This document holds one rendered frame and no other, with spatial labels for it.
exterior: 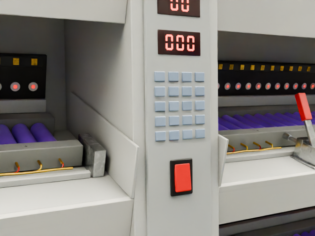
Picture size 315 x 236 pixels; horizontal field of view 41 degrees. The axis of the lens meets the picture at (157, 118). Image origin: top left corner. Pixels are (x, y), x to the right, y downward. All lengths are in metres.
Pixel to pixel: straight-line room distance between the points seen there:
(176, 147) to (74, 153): 0.10
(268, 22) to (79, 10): 0.21
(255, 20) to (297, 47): 0.33
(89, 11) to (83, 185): 0.16
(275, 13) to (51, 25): 0.27
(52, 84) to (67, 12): 0.20
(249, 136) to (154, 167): 0.19
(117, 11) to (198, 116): 0.12
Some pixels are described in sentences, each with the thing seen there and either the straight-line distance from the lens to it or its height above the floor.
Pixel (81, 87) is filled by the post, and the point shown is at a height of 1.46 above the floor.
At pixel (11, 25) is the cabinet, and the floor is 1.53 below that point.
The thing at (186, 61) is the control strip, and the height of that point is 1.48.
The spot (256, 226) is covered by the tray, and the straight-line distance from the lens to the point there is 0.73.
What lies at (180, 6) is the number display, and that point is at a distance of 0.40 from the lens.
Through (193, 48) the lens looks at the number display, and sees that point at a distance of 0.40.
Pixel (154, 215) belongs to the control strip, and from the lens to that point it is 0.40.
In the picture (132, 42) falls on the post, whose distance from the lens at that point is 0.38.
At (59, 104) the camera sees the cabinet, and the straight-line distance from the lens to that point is 0.56.
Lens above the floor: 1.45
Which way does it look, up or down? 3 degrees down
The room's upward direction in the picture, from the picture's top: 1 degrees counter-clockwise
